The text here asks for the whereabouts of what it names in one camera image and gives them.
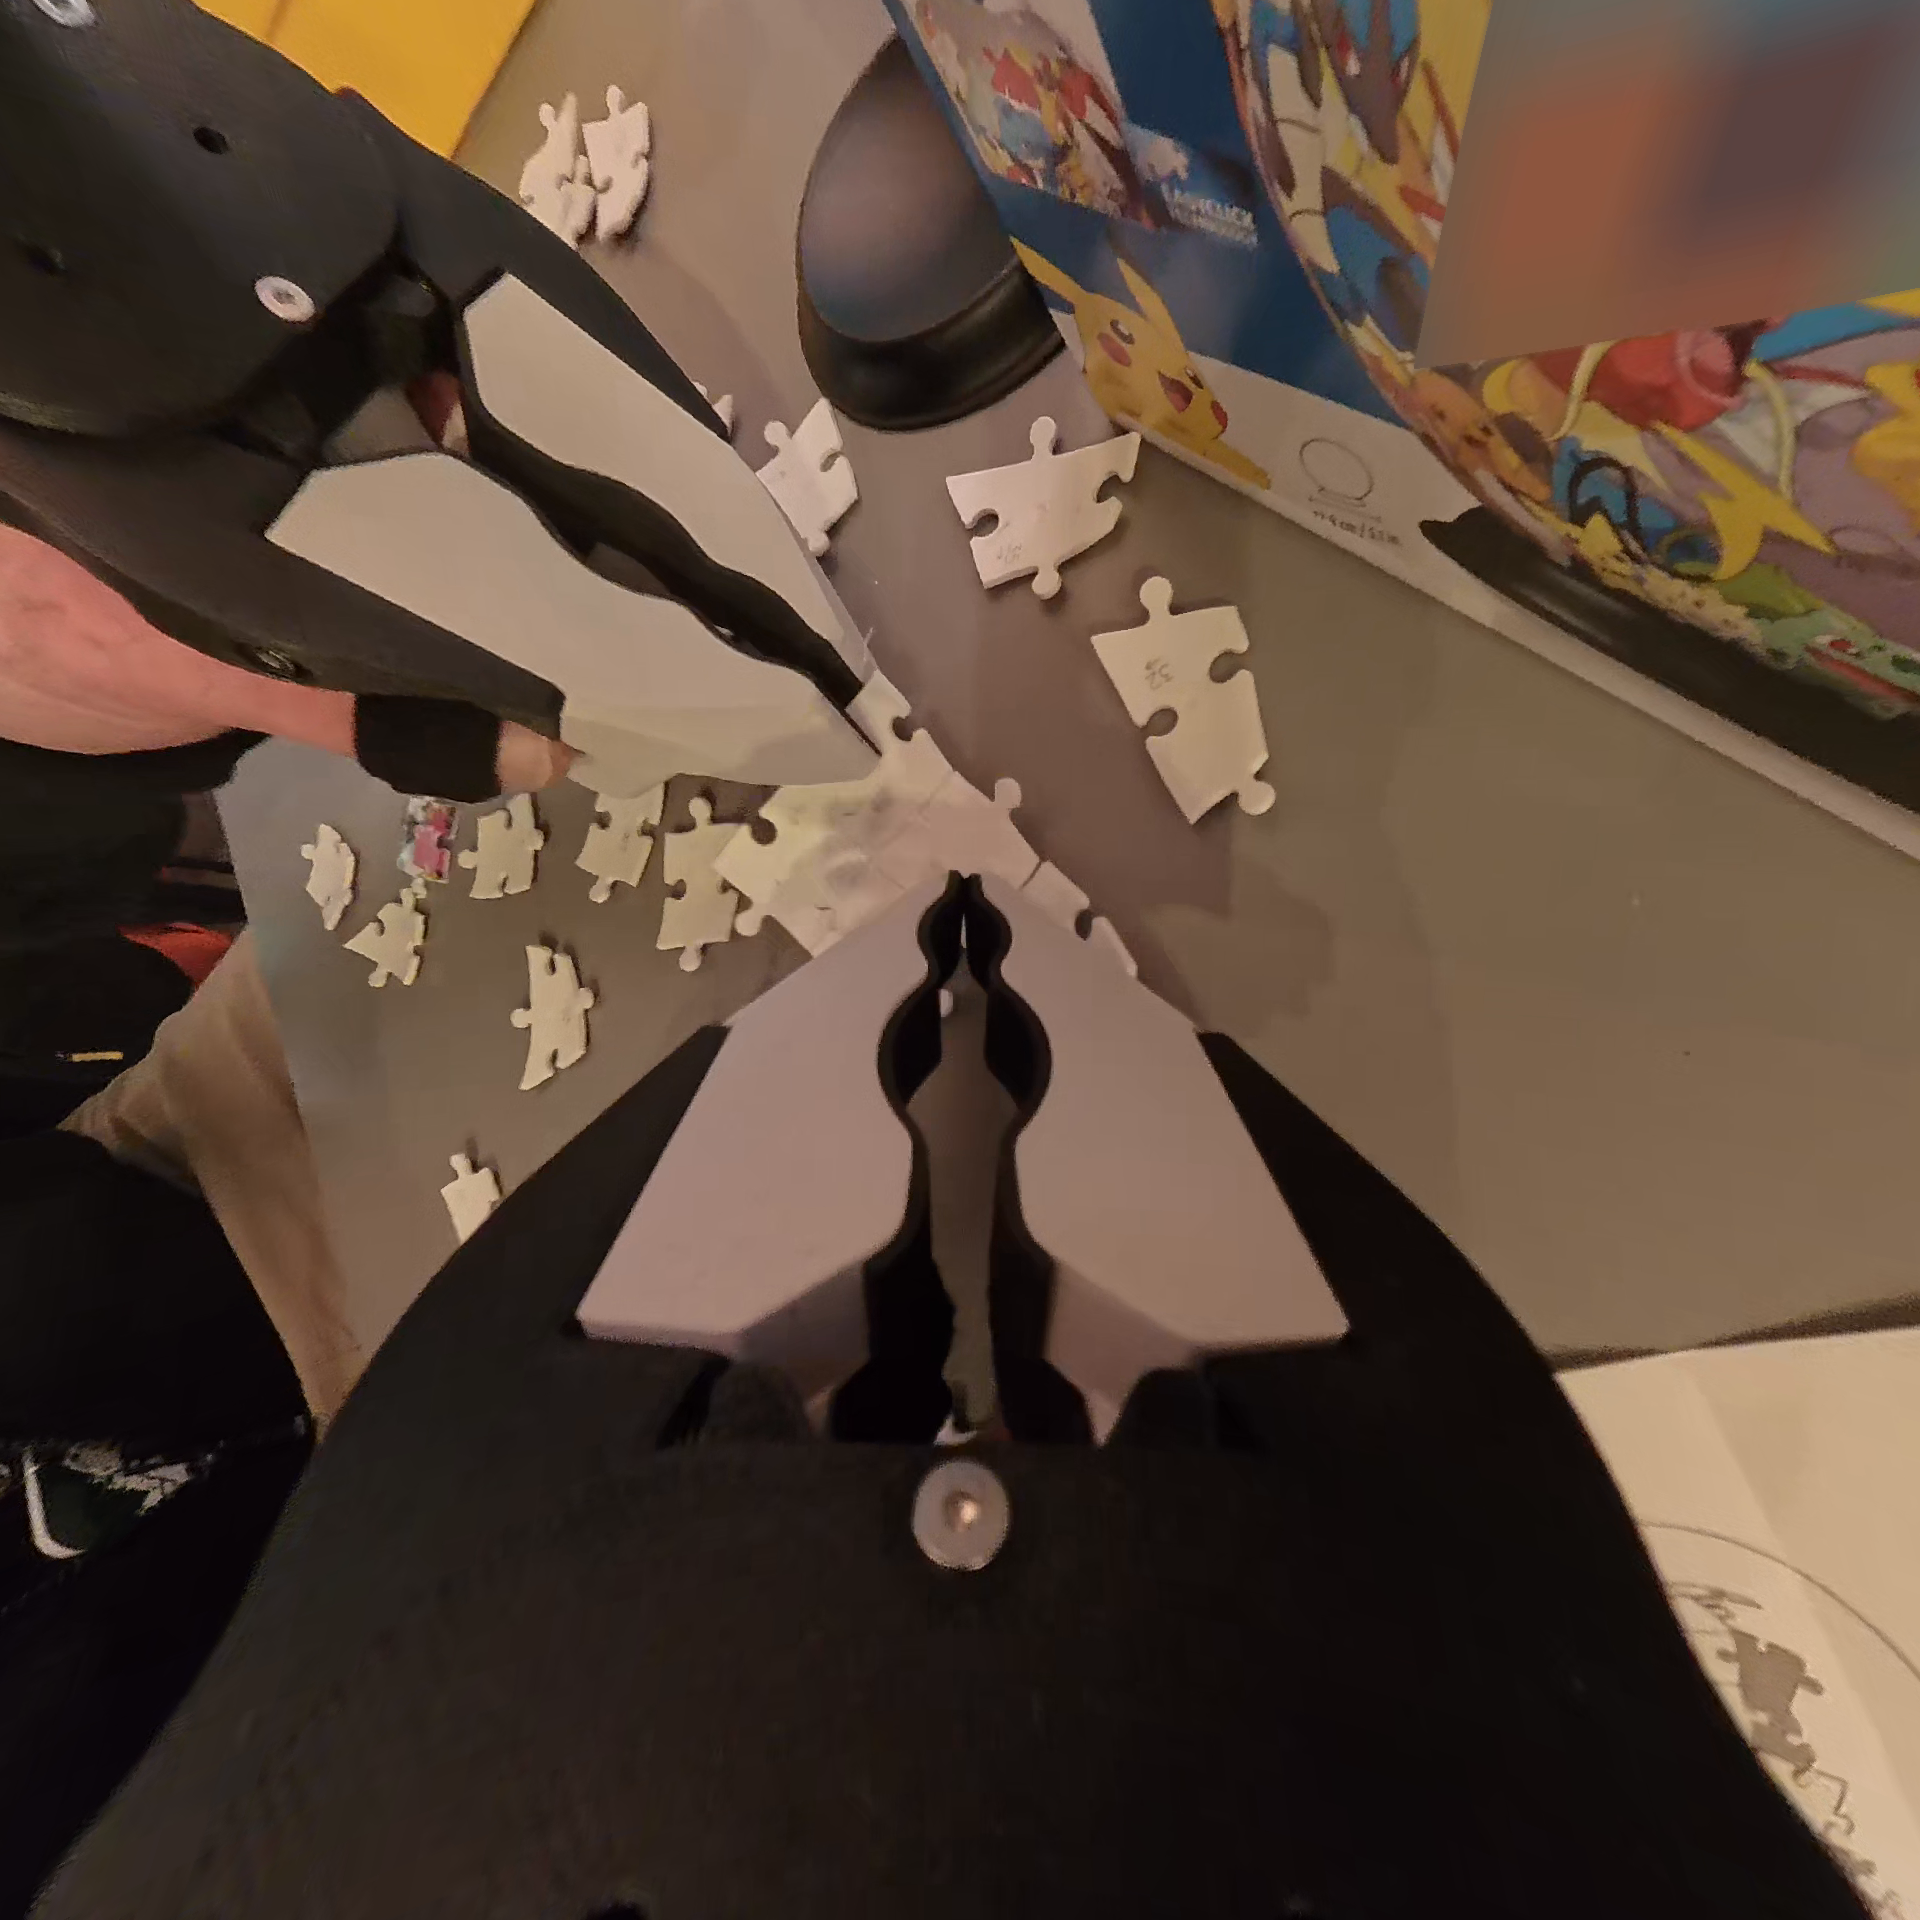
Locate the pink printed puzzle piece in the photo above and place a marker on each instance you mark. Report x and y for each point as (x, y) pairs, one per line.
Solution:
(433, 848)

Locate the black round ball stand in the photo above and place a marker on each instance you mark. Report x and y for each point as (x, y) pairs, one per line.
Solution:
(931, 360)

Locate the person's black jacket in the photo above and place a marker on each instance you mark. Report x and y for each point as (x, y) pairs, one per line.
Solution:
(120, 1320)

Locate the person's beige trousers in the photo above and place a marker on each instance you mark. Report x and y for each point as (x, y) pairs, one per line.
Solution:
(241, 1171)

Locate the small white puzzle section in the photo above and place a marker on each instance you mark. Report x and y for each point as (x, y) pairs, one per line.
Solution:
(809, 855)

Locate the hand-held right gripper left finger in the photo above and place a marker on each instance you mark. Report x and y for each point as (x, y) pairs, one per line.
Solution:
(721, 1201)

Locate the person's left hand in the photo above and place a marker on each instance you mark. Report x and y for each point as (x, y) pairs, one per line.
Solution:
(120, 674)

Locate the colourful cartoon puzzle box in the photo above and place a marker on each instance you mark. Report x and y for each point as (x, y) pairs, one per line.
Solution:
(1350, 480)

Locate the white instruction sheet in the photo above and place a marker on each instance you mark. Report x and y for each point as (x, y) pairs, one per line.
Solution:
(1769, 1470)

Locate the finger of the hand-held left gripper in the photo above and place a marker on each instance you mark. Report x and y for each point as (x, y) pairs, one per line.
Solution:
(629, 434)
(525, 600)

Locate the white puzzle pieces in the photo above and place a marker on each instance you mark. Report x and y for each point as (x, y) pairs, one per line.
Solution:
(1185, 705)

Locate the yellow plastic case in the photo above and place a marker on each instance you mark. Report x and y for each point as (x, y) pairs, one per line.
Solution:
(389, 59)

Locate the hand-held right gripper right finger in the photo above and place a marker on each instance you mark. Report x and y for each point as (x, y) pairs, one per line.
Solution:
(1185, 1201)

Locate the person's left forearm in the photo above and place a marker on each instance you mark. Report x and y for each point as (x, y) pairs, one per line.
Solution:
(89, 855)

